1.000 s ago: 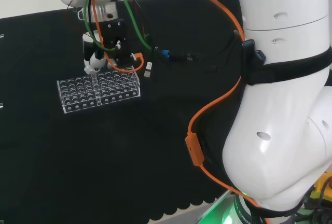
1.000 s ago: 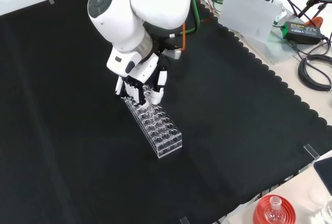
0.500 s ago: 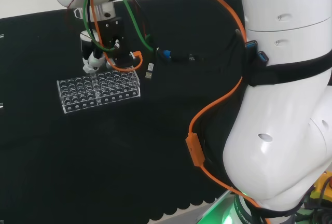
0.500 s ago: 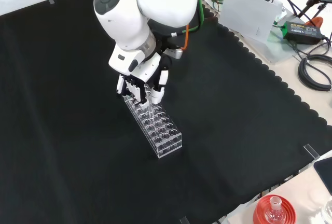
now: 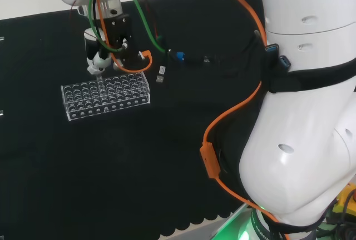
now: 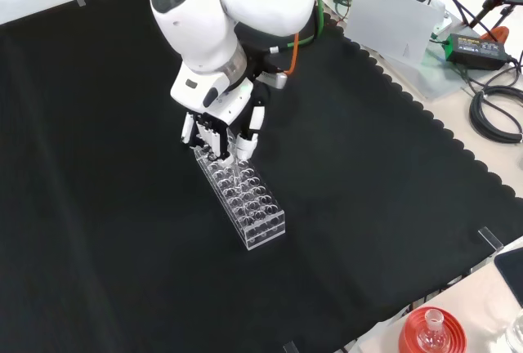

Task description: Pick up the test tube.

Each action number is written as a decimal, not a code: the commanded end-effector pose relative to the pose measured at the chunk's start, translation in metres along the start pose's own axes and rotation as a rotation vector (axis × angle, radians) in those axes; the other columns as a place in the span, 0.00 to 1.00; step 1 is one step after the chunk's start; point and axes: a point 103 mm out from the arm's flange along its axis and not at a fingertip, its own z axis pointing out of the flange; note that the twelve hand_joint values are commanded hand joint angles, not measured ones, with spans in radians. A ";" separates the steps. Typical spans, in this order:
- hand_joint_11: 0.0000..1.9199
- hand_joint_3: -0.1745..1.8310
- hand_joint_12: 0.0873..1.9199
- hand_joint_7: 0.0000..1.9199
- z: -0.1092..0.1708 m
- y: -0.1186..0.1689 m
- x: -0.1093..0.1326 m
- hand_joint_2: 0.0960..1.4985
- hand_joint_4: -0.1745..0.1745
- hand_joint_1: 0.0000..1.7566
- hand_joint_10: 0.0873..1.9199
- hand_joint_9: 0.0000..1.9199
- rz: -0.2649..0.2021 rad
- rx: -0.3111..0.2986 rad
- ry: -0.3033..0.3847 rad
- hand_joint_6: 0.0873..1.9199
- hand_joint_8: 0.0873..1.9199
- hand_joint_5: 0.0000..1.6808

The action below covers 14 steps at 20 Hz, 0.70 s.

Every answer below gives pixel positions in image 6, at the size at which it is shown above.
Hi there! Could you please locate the black power adapter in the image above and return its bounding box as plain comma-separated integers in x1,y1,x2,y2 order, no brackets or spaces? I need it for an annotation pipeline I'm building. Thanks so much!
444,33,512,72

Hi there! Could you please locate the green cable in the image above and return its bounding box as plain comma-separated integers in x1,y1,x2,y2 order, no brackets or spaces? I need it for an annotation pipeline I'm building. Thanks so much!
268,0,331,52

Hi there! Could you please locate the orange clamp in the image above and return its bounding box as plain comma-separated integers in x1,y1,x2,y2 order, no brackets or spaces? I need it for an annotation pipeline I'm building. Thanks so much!
481,25,510,44

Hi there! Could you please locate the orange cable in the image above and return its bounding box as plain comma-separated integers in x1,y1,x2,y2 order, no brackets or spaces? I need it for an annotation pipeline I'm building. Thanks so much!
284,32,302,76

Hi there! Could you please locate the coiled black cable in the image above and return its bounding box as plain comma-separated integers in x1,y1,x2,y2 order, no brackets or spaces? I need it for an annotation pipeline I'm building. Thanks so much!
468,86,523,144

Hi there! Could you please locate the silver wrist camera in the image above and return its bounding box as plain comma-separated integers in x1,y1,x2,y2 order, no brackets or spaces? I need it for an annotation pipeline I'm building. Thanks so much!
259,69,288,89

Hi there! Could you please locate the clear glass vessel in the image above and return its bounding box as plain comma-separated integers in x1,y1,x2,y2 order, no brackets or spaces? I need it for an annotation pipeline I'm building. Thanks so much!
505,315,523,353

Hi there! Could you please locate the red ring stand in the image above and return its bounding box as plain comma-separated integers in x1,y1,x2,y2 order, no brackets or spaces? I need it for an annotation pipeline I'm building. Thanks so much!
398,306,468,353

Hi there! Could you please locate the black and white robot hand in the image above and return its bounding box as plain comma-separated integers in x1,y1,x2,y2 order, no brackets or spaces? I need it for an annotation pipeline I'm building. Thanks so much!
169,63,271,167

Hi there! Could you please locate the clear acrylic test tube rack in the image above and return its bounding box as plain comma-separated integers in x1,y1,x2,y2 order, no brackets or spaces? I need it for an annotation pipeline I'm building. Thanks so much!
193,145,287,252

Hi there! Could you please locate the black tablet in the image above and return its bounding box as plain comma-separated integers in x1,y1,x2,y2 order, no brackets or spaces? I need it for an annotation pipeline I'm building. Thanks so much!
493,246,523,299

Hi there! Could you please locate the pale board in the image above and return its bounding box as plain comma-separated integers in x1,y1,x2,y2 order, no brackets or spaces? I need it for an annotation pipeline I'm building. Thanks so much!
345,0,440,70

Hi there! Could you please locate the metal base plate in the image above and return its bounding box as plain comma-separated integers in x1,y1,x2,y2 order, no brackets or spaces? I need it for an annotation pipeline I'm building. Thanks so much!
318,0,482,103

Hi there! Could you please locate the black bench cloth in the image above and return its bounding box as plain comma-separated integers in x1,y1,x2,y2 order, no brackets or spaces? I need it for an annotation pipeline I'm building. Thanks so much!
0,0,523,353

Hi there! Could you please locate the round-bottom glass flask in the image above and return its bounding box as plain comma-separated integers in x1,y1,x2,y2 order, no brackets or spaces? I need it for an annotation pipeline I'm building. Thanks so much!
416,309,447,353

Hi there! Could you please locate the clear glass test tube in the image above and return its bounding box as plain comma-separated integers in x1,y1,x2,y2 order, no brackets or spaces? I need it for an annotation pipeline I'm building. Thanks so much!
226,130,246,195

